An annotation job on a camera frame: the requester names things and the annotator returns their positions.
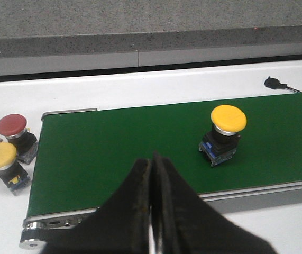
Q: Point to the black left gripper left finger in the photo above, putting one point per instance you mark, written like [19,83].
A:
[121,225]

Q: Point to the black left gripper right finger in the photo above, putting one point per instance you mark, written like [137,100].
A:
[184,223]

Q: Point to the red mushroom push button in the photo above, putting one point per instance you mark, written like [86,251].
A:
[13,128]

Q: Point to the grey speckled stone counter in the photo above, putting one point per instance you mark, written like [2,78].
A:
[58,36]

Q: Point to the silver conveyor frame rail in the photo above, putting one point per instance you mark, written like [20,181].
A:
[246,195]

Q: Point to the black cable connector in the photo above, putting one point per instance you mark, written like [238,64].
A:
[274,83]

